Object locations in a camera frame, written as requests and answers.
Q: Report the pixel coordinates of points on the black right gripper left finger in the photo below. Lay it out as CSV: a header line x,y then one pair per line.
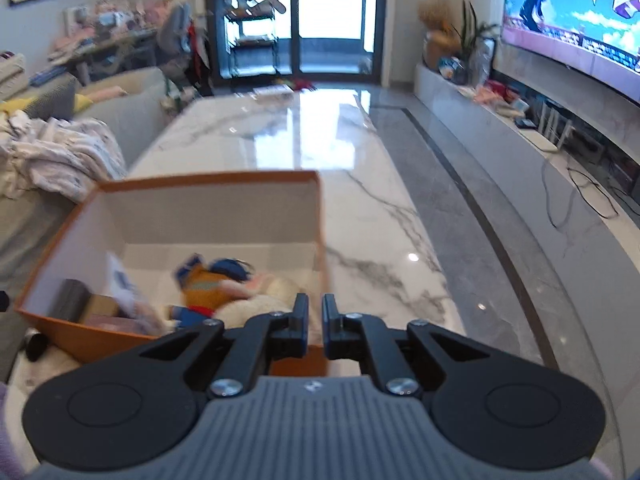
x,y
250,350

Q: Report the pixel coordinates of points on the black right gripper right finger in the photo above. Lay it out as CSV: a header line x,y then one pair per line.
x,y
367,340

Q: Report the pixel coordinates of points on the cream crochet bunny doll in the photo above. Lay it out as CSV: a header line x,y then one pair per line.
x,y
265,293

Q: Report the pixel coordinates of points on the orange fox plush keychain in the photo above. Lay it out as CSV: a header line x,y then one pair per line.
x,y
207,287

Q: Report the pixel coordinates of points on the orange cardboard box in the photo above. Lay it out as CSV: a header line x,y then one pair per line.
x,y
272,220

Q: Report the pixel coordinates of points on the white hand cream tube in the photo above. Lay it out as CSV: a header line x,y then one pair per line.
x,y
131,302

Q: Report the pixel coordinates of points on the illustrated card box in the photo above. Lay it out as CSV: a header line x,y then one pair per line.
x,y
113,324

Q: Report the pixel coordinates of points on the small black box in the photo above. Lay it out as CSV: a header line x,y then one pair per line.
x,y
70,301

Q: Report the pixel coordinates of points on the white flat box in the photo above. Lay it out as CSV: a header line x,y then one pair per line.
x,y
276,93

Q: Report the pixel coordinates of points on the beige sofa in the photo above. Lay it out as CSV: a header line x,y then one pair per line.
x,y
131,105

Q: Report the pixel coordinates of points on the patterned white blanket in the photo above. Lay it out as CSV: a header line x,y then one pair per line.
x,y
57,156

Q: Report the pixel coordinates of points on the black metal shelf rack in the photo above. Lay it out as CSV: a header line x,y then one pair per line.
x,y
251,40

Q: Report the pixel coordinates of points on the white wifi router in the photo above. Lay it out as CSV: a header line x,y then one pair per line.
x,y
552,132

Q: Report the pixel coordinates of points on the grey office chair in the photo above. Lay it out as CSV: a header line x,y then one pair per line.
x,y
172,38

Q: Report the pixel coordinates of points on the brown vase dried flowers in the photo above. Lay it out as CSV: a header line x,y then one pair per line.
x,y
441,39

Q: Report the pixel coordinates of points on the green potted plant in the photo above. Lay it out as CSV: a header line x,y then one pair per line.
x,y
471,33

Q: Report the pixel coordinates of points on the grey checkered pillow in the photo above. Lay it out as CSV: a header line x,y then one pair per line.
x,y
56,99

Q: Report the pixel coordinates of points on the cluttered desk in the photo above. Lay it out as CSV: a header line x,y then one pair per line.
x,y
103,40

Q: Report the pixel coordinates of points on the large curved television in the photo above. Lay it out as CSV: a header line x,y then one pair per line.
x,y
599,38

